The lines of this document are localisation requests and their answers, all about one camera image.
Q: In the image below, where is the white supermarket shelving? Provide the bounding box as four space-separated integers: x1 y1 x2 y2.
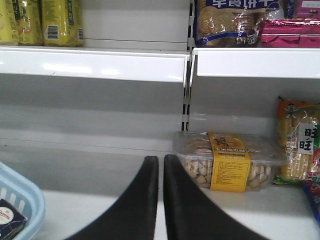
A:
0 0 320 240

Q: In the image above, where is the blue breakfast biscuit bag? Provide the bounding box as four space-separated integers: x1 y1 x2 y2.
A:
193 0 285 48

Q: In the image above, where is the pink red snack packet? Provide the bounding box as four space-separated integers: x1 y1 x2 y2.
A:
257 18 320 48

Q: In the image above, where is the light blue plastic basket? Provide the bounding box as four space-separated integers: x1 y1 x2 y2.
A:
0 163 46 240

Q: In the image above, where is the yellow rice cracker bag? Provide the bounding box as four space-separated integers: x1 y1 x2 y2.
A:
274 97 320 185

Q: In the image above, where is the dark blue cookie box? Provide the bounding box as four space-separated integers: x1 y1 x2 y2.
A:
0 198 28 240

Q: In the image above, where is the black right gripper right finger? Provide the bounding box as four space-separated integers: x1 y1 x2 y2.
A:
163 154 264 240

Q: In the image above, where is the clear plastic cookie tub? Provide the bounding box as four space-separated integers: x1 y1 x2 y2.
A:
173 131 287 192

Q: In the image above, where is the yellow pear drink bottle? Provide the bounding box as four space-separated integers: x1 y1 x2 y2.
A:
40 0 85 47
16 0 43 46
0 0 19 46

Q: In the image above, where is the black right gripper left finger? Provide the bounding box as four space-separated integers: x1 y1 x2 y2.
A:
68 156 159 240

